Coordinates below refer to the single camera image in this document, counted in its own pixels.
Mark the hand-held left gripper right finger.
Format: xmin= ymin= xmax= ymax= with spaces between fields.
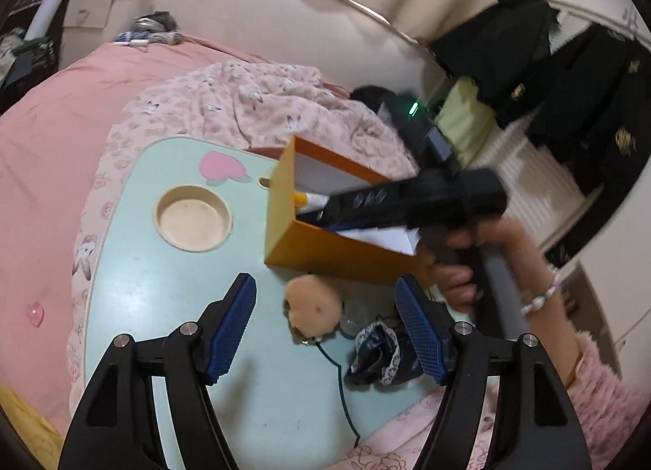
xmin=394 ymin=274 xmax=593 ymax=470

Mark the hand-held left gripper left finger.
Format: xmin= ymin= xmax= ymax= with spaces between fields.
xmin=57 ymin=273 xmax=258 ymax=470

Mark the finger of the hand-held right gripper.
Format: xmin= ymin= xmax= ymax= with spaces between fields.
xmin=325 ymin=181 xmax=409 ymax=216
xmin=297 ymin=210 xmax=409 ymax=236

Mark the orange cardboard box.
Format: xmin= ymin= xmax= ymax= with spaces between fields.
xmin=263 ymin=134 xmax=433 ymax=290

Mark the yellow and white tube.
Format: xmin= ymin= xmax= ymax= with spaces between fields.
xmin=292 ymin=190 xmax=331 ymax=209

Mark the person's right forearm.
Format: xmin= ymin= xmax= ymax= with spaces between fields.
xmin=501 ymin=246 xmax=651 ymax=455

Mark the person's right hand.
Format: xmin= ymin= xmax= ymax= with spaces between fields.
xmin=419 ymin=218 xmax=542 ymax=315

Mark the dark lace scrunchie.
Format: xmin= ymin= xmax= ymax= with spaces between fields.
xmin=346 ymin=320 xmax=424 ymax=387

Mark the light green hanging garment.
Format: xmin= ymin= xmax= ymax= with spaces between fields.
xmin=437 ymin=77 xmax=498 ymax=166

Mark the light blue lap table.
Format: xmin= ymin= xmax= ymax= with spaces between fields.
xmin=84 ymin=137 xmax=448 ymax=470

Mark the white louvered wardrobe door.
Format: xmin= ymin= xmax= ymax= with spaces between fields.
xmin=478 ymin=119 xmax=611 ymax=257

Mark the black cloth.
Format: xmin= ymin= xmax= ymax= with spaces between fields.
xmin=351 ymin=86 xmax=402 ymax=111

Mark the pink floral blanket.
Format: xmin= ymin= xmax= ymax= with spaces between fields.
xmin=66 ymin=62 xmax=502 ymax=470

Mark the black hanging jacket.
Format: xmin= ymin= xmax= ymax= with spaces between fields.
xmin=431 ymin=0 xmax=560 ymax=129
xmin=526 ymin=25 xmax=651 ymax=260

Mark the white padded headboard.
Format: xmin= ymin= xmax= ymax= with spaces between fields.
xmin=153 ymin=0 xmax=451 ymax=102

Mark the yellow cloth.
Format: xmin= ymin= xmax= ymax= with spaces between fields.
xmin=0 ymin=386 xmax=64 ymax=470

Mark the pink bed sheet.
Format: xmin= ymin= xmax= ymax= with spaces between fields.
xmin=0 ymin=40 xmax=357 ymax=430

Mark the pile of grey clothes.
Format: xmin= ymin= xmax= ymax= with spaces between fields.
xmin=116 ymin=11 xmax=185 ymax=50

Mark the white nightstand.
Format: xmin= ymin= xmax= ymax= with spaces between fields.
xmin=62 ymin=0 xmax=156 ymax=69

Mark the dark bag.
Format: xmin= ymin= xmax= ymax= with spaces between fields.
xmin=0 ymin=27 xmax=58 ymax=101

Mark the tan round plush keychain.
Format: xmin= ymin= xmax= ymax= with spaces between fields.
xmin=284 ymin=274 xmax=343 ymax=346

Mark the black cable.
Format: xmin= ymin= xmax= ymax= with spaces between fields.
xmin=314 ymin=340 xmax=364 ymax=448

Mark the beaded bracelet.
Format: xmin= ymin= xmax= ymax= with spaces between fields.
xmin=520 ymin=271 xmax=563 ymax=316

